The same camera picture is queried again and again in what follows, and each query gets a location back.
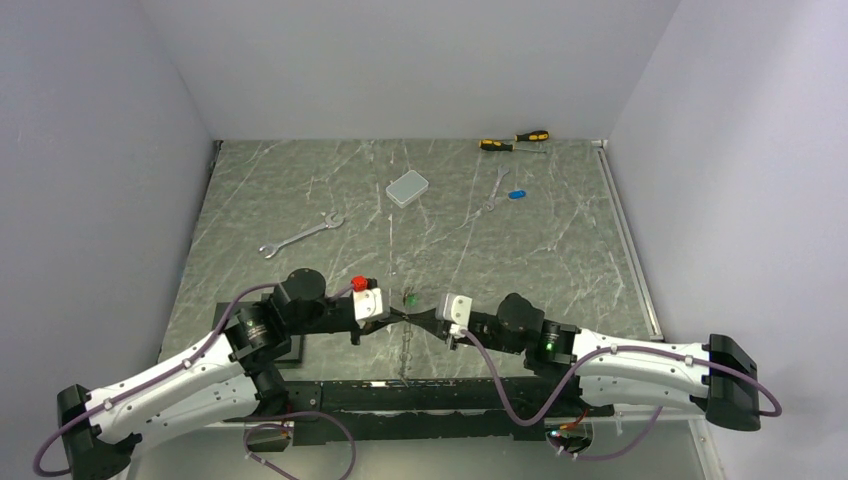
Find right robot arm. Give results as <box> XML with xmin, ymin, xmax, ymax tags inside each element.
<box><xmin>407</xmin><ymin>293</ymin><xmax>765</xmax><ymax>432</ymax></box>

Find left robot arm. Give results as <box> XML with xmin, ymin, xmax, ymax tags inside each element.
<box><xmin>54</xmin><ymin>268</ymin><xmax>392</xmax><ymax>479</ymax></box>

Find black plate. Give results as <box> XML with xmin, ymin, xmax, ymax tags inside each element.
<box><xmin>212</xmin><ymin>301</ymin><xmax>305</xmax><ymax>368</ymax></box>

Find large silver wrench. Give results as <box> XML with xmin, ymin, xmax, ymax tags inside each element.
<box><xmin>258</xmin><ymin>211</ymin><xmax>345</xmax><ymax>259</ymax></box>

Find small silver wrench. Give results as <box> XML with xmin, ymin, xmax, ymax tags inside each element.
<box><xmin>484</xmin><ymin>165</ymin><xmax>510</xmax><ymax>212</ymax></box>

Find clear plastic box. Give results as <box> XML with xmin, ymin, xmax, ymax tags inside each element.
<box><xmin>385</xmin><ymin>170</ymin><xmax>429</xmax><ymax>208</ymax></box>

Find lower yellow black screwdriver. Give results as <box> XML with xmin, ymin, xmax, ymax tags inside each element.
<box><xmin>478</xmin><ymin>139</ymin><xmax>545</xmax><ymax>154</ymax></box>

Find yellow black screwdriver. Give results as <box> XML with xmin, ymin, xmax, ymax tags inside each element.
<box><xmin>514</xmin><ymin>130</ymin><xmax>549</xmax><ymax>143</ymax></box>
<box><xmin>478</xmin><ymin>139</ymin><xmax>545</xmax><ymax>154</ymax></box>

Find upper yellow black screwdriver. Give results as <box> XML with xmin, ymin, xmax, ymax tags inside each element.
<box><xmin>514</xmin><ymin>130</ymin><xmax>549</xmax><ymax>143</ymax></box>

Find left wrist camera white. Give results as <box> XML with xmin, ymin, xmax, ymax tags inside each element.
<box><xmin>351</xmin><ymin>276</ymin><xmax>389</xmax><ymax>328</ymax></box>

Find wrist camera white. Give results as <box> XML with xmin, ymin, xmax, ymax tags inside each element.
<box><xmin>351</xmin><ymin>276</ymin><xmax>389</xmax><ymax>328</ymax></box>
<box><xmin>435</xmin><ymin>293</ymin><xmax>473</xmax><ymax>339</ymax></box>

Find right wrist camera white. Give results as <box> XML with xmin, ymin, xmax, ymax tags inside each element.
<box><xmin>435</xmin><ymin>293</ymin><xmax>473</xmax><ymax>339</ymax></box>

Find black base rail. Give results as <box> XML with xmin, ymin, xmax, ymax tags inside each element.
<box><xmin>253</xmin><ymin>378</ymin><xmax>614</xmax><ymax>446</ymax></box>

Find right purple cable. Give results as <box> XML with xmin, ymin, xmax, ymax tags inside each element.
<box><xmin>460</xmin><ymin>329</ymin><xmax>783</xmax><ymax>463</ymax></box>

